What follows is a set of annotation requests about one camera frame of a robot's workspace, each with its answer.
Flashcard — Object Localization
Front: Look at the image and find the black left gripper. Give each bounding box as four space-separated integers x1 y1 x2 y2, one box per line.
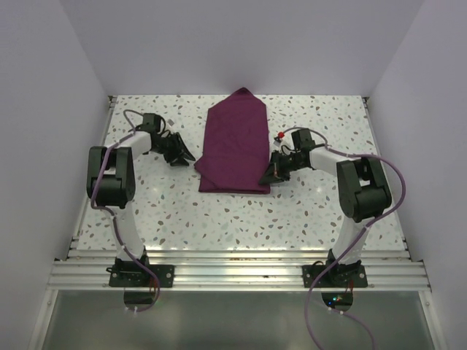
153 132 195 166

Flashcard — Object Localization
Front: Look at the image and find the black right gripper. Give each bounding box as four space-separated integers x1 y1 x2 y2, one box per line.
259 149 305 185

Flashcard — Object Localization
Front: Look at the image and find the purple cloth mat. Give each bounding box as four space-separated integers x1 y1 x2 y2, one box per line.
194 87 271 195

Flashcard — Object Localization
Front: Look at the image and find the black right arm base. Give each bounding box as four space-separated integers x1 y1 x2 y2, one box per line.
301 260 368 289

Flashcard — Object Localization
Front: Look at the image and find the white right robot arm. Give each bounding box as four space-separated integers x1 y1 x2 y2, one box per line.
259 127 393 287

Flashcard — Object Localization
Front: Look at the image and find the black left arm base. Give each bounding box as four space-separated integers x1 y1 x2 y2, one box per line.
106 257 175 288

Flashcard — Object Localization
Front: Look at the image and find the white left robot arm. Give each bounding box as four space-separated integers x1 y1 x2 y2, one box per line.
86 109 196 287

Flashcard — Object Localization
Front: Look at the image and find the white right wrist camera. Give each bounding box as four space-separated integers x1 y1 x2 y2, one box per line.
274 132 287 152

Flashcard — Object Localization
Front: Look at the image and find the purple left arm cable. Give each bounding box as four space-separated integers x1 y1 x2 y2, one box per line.
90 109 161 314

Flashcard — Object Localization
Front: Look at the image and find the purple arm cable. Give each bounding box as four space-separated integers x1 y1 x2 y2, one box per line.
90 109 161 314
280 126 406 350

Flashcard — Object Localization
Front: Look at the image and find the aluminium rail frame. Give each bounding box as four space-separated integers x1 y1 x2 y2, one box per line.
47 95 430 292

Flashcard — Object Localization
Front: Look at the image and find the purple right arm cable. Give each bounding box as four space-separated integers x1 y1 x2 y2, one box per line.
280 126 406 350

